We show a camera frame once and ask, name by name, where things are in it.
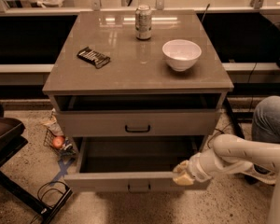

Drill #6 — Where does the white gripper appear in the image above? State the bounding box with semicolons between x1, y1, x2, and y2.
173;153;212;186

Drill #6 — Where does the grey drawer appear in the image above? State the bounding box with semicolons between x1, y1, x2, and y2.
64;136;203;193
53;93;223;138

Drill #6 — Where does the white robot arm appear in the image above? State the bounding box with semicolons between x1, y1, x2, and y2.
173;134;280;224

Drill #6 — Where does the grey drawer cabinet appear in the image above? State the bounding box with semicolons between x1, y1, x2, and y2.
41;9;235;154

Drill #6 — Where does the grey knit sneaker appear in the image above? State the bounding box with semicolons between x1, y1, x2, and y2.
244;165;277;185

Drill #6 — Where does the person leg in jeans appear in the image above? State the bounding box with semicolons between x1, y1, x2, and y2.
251;96;280;144

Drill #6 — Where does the white ceramic bowl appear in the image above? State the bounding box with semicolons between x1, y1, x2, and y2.
162;39;202;72

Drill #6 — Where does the red apple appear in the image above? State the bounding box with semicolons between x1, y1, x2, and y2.
52;136;65;149

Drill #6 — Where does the dark snack bar wrapper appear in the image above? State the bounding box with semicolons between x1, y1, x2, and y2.
77;47;110;69

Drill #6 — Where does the silver soda can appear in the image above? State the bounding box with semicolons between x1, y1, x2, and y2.
135;5;152;40

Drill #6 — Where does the black power adapter cable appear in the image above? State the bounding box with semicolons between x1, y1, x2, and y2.
206;122;233;149

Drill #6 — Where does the wire basket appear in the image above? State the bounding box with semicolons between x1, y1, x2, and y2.
44;130;76;157

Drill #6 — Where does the black floor cable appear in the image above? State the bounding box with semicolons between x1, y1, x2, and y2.
29;180;71;224

